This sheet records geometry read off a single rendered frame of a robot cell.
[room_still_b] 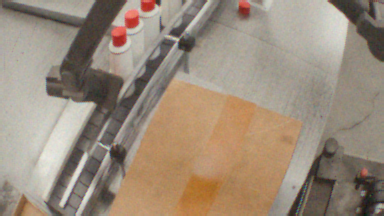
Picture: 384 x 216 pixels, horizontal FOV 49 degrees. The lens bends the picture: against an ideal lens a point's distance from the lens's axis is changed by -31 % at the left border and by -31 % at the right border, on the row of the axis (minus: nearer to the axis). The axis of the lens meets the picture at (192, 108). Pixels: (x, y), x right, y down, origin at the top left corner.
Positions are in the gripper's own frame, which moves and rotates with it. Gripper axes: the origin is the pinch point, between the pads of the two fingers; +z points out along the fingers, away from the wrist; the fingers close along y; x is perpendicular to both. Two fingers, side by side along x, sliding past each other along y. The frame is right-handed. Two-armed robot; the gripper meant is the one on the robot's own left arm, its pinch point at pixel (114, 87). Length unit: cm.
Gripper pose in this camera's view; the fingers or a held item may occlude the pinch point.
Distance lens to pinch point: 120.3
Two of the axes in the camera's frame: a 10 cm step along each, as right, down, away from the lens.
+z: 2.8, -0.3, 9.6
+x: -3.4, 9.3, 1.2
